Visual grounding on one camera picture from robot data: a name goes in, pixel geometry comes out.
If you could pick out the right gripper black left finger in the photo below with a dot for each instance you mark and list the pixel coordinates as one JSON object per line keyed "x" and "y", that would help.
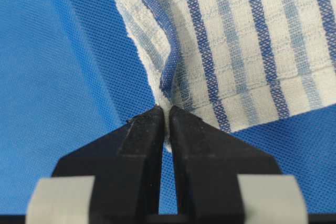
{"x": 114, "y": 179}

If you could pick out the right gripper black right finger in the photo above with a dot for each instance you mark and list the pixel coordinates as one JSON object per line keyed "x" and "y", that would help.
{"x": 221, "y": 179}

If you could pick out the blue striped white towel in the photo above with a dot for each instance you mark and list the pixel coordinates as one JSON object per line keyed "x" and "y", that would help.
{"x": 236, "y": 63}

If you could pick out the blue table cloth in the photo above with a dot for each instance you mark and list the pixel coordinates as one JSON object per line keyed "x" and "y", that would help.
{"x": 70, "y": 73}

